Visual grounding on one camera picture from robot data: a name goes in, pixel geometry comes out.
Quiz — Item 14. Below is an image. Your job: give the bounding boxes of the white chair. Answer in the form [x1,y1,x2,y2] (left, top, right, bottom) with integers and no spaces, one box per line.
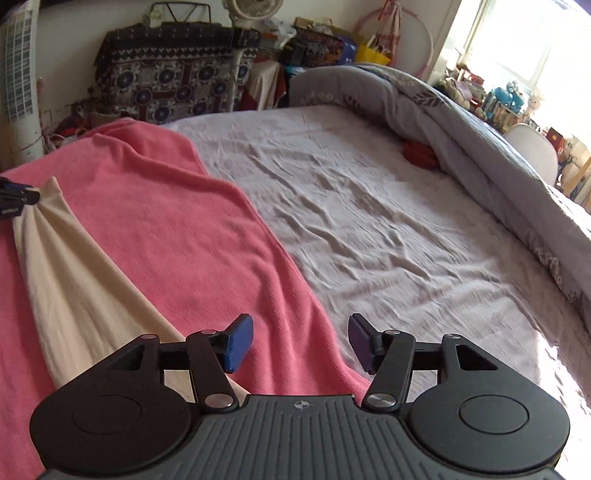
[503,123,559,186]

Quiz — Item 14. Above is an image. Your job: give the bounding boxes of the colourful printed bag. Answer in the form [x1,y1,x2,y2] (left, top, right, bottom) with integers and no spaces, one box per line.
[288,28,357,69]

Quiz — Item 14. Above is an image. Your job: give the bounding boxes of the grey leaf-print duvet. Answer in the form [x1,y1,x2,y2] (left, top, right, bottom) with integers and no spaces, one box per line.
[288,65,591,315]

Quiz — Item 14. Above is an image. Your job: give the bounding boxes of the windowsill toy clutter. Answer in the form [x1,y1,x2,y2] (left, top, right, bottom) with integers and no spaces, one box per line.
[438,62,591,162]

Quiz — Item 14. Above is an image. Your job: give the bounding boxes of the cream knit garment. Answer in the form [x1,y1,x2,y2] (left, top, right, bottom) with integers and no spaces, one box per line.
[13,175,250,402]

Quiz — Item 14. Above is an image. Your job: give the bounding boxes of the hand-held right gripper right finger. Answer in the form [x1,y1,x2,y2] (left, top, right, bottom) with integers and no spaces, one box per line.
[348,313,502,413]

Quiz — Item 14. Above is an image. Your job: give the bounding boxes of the blue plush toy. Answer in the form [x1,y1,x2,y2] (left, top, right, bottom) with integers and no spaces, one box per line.
[494,81,527,112]

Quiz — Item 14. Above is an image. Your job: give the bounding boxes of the wooden easel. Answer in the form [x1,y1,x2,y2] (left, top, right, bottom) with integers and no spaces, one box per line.
[561,152,591,204]

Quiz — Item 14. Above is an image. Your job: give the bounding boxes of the white pedestal fan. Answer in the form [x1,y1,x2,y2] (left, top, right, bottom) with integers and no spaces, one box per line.
[222,0,273,114]

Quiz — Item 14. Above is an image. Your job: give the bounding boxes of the light purple bed sheet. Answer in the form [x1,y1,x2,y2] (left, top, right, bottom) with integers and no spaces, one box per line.
[161,106,591,457]

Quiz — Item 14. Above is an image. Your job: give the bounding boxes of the pink hula hoop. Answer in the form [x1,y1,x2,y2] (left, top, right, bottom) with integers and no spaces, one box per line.
[355,10,435,79]

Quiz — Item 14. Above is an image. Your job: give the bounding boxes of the white tower fan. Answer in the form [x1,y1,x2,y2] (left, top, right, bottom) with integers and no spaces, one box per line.
[0,0,45,167]

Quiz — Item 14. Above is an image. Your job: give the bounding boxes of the red cloth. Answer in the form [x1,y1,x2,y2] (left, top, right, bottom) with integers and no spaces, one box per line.
[401,140,439,171]

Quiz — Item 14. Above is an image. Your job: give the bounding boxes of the patterned dark cloth cover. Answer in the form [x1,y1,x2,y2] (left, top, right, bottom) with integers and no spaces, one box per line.
[95,25,262,126]

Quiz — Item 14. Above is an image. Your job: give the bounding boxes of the yellow bag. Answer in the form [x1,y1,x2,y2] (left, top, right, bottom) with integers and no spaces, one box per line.
[355,39,393,66]

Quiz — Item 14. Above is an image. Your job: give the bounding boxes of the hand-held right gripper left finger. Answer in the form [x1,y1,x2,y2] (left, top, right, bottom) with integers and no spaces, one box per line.
[92,314,254,413]

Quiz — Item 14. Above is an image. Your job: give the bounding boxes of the pink blanket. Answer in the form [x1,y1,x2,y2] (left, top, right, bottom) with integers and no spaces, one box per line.
[0,116,376,480]

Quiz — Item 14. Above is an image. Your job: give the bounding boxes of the window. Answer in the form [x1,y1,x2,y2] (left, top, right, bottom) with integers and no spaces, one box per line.
[455,0,591,134]

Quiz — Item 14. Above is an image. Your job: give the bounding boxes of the pink floral curtain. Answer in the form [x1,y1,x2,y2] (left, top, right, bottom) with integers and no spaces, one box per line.
[378,0,403,33]

